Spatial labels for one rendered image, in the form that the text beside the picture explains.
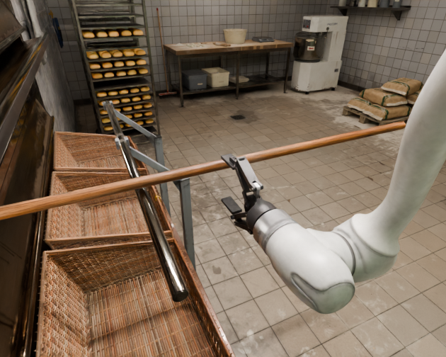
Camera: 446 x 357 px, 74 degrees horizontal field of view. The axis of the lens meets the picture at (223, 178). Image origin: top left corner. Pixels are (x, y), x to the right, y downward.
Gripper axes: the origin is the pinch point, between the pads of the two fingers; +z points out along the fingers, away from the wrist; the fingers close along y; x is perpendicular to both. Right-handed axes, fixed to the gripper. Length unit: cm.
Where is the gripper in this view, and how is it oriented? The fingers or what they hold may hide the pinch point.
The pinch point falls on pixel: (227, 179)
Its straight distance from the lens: 80.0
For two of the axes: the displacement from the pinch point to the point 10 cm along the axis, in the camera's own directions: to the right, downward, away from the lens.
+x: 9.0, -2.2, 3.6
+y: 0.0, 8.5, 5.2
